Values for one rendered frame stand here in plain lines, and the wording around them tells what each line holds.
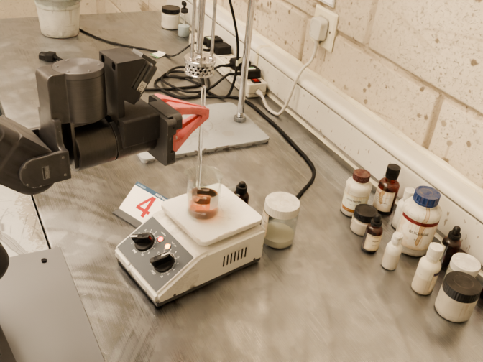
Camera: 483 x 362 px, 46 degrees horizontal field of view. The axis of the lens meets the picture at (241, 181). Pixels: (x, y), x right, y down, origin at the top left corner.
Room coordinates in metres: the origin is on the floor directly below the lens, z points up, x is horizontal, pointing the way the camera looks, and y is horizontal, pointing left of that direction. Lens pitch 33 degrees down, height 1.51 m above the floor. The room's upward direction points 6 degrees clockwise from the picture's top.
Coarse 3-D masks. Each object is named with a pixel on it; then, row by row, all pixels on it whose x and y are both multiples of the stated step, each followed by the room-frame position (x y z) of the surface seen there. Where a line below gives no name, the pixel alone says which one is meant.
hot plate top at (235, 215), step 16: (224, 192) 0.77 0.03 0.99; (176, 208) 0.71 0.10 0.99; (224, 208) 0.72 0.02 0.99; (240, 208) 0.73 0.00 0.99; (192, 224) 0.68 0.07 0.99; (208, 224) 0.68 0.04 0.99; (224, 224) 0.68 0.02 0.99; (240, 224) 0.69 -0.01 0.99; (256, 224) 0.70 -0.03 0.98; (208, 240) 0.64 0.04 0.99
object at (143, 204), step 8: (136, 192) 0.82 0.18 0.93; (144, 192) 0.82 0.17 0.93; (128, 200) 0.81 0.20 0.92; (136, 200) 0.81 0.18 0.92; (144, 200) 0.81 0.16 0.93; (152, 200) 0.80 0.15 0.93; (160, 200) 0.80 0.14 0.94; (128, 208) 0.80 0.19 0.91; (136, 208) 0.80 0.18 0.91; (144, 208) 0.79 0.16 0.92; (152, 208) 0.79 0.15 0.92; (160, 208) 0.79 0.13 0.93; (144, 216) 0.78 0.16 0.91
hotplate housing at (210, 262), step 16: (176, 224) 0.69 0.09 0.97; (192, 240) 0.66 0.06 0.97; (224, 240) 0.67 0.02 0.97; (240, 240) 0.68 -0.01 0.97; (256, 240) 0.70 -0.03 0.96; (208, 256) 0.64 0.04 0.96; (224, 256) 0.65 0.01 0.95; (240, 256) 0.68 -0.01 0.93; (256, 256) 0.70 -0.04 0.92; (128, 272) 0.65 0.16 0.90; (192, 272) 0.62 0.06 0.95; (208, 272) 0.64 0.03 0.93; (224, 272) 0.66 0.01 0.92; (144, 288) 0.60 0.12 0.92; (176, 288) 0.60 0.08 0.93; (192, 288) 0.62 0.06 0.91; (160, 304) 0.59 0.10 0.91
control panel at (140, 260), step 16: (144, 224) 0.70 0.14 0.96; (160, 224) 0.69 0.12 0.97; (128, 240) 0.68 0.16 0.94; (176, 240) 0.66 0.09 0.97; (128, 256) 0.65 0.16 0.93; (144, 256) 0.64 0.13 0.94; (176, 256) 0.63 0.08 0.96; (192, 256) 0.63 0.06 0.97; (144, 272) 0.62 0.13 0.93; (160, 272) 0.61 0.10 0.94; (176, 272) 0.61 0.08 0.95; (160, 288) 0.59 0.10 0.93
